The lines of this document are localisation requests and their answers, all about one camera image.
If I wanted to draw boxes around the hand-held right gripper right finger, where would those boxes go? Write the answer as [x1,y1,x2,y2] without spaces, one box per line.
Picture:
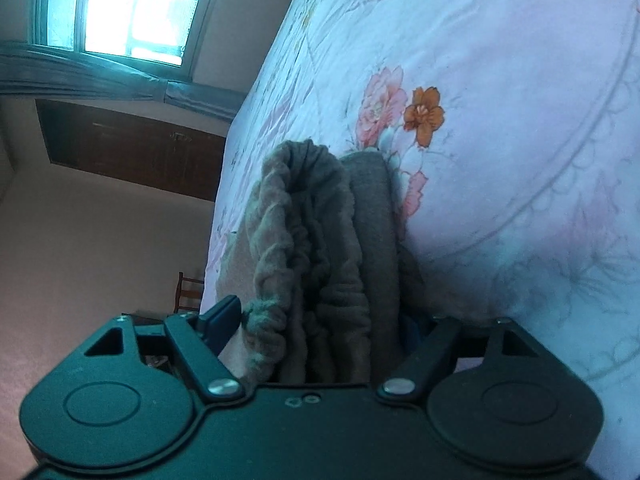
[376,316,545,404]

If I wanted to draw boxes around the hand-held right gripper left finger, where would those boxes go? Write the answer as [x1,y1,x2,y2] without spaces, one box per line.
[81,294,247,403]

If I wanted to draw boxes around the grey curtain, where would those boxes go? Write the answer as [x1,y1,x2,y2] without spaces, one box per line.
[0,40,247,123]

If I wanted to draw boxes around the window with glass panes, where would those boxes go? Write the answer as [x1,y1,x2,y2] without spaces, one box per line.
[27,0,233,78]

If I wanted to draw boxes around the pink floral bed sheet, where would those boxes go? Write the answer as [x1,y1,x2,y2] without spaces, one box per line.
[199,0,640,480]

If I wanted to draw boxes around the beige fleece pants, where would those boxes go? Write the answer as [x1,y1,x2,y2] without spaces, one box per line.
[220,139,426,386]

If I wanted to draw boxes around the wooden chair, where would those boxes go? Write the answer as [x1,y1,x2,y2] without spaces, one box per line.
[172,271,207,315]

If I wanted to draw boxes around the dark wooden wardrobe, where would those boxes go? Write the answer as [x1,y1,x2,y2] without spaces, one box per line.
[35,98,229,203]

